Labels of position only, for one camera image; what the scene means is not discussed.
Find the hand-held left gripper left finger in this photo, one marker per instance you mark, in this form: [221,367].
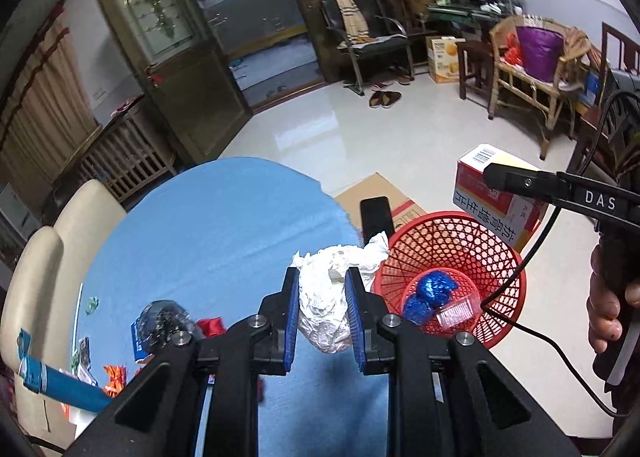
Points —
[291,322]

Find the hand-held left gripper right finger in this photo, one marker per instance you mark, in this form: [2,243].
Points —
[352,322]

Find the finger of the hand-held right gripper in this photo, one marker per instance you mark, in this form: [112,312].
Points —
[520,181]

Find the red mesh basket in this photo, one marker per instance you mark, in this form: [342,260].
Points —
[450,237]

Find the black plastic bag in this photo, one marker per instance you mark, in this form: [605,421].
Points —
[165,324]

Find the blue toothpaste box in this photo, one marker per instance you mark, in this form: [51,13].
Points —
[137,343]

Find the person's right hand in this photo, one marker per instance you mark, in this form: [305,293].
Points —
[606,297]

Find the red and white carton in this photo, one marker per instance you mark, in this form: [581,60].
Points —
[480,202]

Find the blue foil ball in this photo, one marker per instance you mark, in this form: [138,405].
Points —
[437,287]
[415,309]

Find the red wrapper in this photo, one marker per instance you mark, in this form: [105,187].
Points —
[210,327]

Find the bamboo chair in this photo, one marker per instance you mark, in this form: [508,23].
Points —
[520,82]

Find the clear plastic wrapper in basket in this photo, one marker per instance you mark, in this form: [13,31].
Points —
[457,312]

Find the black phone-like object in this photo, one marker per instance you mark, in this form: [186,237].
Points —
[376,217]

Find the red plastic bag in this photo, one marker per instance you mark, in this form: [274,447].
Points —
[512,54]

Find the purple bag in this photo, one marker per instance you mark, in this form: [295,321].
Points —
[540,52]

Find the flattened cardboard box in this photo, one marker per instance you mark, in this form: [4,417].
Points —
[370,187]

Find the dark wooden stool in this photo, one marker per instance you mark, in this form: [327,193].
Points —
[475,49]

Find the cardboard box with orange print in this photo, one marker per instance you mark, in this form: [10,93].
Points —
[445,59]

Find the brown garment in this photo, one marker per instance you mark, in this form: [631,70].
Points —
[580,44]

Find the brown slipper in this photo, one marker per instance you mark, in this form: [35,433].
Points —
[378,99]
[393,97]

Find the glass computer desk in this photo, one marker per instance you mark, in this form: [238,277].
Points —
[455,14]

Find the orange wrapper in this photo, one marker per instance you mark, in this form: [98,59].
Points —
[115,379]

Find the black metal chair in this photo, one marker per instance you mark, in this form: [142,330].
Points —
[380,43]

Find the small green wrapper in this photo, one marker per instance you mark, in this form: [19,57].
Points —
[91,304]

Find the green and white packet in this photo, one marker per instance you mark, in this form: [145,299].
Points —
[84,359]

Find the cream chair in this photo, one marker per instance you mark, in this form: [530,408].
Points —
[30,287]
[85,212]

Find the teal cylinder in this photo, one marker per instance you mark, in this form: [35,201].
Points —
[65,382]

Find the striped scarf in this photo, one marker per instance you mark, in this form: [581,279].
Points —
[352,17]

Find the open wooden glass door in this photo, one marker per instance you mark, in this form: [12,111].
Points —
[200,87]

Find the beige curtain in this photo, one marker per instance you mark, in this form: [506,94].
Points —
[40,102]

